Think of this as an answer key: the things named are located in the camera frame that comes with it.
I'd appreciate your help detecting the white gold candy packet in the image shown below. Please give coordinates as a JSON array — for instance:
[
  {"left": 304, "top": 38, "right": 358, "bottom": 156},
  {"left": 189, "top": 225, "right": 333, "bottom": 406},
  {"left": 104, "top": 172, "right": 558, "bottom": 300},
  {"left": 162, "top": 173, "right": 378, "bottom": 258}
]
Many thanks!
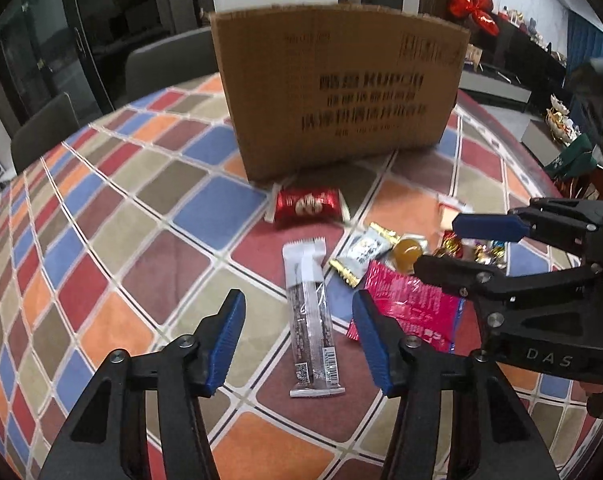
[{"left": 329, "top": 222, "right": 400, "bottom": 288}]

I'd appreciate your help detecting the red balloon bow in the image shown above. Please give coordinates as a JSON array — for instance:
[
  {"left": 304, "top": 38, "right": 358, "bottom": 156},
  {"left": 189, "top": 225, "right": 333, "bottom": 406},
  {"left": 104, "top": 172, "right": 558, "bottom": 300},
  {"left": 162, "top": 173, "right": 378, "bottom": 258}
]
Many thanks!
[{"left": 447, "top": 0, "right": 500, "bottom": 37}]

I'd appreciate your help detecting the black glass sliding door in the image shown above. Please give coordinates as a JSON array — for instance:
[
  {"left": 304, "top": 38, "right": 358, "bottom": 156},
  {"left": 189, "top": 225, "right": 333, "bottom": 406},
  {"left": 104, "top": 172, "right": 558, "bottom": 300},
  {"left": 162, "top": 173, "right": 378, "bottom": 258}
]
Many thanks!
[{"left": 0, "top": 0, "right": 174, "bottom": 124}]

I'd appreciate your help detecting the blue curtain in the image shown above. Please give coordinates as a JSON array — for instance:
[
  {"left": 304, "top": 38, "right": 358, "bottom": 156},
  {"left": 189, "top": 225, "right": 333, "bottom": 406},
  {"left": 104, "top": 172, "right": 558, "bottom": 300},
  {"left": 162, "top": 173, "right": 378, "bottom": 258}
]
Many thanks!
[{"left": 566, "top": 10, "right": 603, "bottom": 74}]

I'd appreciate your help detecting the brown cardboard box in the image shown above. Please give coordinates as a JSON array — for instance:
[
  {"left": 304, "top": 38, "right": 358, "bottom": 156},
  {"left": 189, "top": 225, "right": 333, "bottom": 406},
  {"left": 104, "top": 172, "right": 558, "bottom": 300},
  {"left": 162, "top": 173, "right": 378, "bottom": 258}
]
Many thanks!
[{"left": 210, "top": 3, "right": 469, "bottom": 181}]

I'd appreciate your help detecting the clear chocolate bar wrapper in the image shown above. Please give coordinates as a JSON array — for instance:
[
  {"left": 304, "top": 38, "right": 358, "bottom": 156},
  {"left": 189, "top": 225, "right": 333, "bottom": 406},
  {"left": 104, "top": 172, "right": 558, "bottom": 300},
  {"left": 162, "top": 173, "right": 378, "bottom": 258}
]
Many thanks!
[{"left": 282, "top": 237, "right": 345, "bottom": 398}]

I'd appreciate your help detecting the red kitkat snack packet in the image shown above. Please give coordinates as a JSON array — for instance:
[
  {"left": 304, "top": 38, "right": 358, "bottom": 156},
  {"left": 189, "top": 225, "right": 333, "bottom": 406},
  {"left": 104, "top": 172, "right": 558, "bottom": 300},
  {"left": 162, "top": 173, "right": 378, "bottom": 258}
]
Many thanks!
[{"left": 265, "top": 184, "right": 350, "bottom": 223}]

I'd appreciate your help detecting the pink snack packet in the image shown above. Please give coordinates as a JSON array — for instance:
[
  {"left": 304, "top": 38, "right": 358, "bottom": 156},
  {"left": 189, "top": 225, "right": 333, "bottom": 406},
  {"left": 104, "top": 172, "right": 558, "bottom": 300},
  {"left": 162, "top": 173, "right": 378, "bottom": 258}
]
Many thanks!
[{"left": 339, "top": 261, "right": 463, "bottom": 352}]

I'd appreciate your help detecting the white low tv cabinet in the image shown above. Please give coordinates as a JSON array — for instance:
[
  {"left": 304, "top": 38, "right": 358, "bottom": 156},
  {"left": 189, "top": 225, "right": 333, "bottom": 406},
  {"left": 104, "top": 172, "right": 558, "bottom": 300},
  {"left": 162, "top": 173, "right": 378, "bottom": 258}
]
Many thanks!
[{"left": 459, "top": 62, "right": 531, "bottom": 112}]

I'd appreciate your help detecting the colourful checkered tablecloth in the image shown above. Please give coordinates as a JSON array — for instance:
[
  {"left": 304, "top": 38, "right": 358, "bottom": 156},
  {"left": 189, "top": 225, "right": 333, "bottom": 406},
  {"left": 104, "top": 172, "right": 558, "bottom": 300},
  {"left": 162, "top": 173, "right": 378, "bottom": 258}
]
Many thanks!
[{"left": 0, "top": 77, "right": 555, "bottom": 479}]

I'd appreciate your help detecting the grey dining chair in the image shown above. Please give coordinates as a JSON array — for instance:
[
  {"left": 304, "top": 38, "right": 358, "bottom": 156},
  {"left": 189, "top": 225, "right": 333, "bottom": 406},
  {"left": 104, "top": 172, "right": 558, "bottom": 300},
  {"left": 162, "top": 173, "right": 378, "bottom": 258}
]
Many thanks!
[
  {"left": 11, "top": 92, "right": 79, "bottom": 174},
  {"left": 125, "top": 27, "right": 218, "bottom": 103}
]

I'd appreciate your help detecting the coffee table with items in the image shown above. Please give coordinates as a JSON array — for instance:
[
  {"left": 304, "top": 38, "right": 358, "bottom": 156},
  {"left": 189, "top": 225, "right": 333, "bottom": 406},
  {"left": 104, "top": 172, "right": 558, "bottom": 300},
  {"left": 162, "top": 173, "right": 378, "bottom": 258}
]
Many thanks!
[{"left": 522, "top": 94, "right": 597, "bottom": 180}]

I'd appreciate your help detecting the orange jelly cup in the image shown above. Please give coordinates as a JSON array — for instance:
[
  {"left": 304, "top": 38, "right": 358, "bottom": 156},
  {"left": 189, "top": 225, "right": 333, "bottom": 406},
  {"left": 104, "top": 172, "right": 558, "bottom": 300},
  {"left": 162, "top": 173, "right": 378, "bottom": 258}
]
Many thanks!
[{"left": 391, "top": 238, "right": 424, "bottom": 275}]

